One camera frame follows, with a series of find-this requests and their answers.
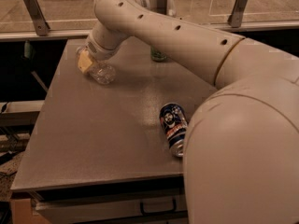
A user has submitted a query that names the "left metal rail bracket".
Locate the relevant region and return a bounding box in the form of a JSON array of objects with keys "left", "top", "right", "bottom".
[{"left": 23, "top": 0, "right": 50, "bottom": 36}]

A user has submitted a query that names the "green soda can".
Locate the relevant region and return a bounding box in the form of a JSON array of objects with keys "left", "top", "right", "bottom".
[{"left": 150, "top": 47, "right": 167, "bottom": 63}]

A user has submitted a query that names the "horizontal metal rail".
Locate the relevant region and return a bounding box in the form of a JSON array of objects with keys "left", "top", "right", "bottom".
[{"left": 0, "top": 21, "right": 299, "bottom": 42}]

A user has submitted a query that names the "metal rail bracket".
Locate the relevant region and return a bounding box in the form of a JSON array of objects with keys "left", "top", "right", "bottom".
[
  {"left": 23, "top": 0, "right": 50, "bottom": 36},
  {"left": 228, "top": 0, "right": 249, "bottom": 28}
]

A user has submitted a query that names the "right metal rail bracket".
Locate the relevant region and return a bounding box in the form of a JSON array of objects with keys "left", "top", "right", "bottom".
[{"left": 228, "top": 0, "right": 249, "bottom": 28}]

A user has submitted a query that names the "blue printed soda can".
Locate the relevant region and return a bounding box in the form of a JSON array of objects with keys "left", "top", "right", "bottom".
[{"left": 159, "top": 103, "right": 188, "bottom": 158}]

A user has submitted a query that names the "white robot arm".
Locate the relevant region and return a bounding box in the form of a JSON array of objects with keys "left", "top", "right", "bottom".
[{"left": 88, "top": 0, "right": 299, "bottom": 224}]

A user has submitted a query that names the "grey cabinet drawer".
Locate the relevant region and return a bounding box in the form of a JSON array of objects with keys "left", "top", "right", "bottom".
[{"left": 36, "top": 189, "right": 188, "bottom": 224}]

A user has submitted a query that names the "clear plastic water bottle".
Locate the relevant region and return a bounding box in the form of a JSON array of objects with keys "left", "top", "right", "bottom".
[{"left": 76, "top": 47, "right": 116, "bottom": 85}]

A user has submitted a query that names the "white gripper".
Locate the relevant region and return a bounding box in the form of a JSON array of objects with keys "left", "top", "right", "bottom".
[{"left": 78, "top": 35, "right": 120, "bottom": 74}]

